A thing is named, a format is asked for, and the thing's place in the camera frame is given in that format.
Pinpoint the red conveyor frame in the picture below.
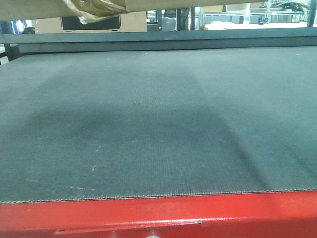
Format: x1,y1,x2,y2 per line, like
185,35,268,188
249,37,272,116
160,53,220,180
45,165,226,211
0,191,317,238

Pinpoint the brown cardboard carton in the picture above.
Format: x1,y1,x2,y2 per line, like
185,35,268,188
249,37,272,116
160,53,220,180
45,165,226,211
0,0,268,25

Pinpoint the dark grey conveyor belt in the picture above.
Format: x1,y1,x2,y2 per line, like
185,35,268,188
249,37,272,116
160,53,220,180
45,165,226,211
0,47,317,203

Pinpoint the grey far conveyor rail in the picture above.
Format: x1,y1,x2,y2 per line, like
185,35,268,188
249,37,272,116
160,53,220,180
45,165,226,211
0,27,317,53

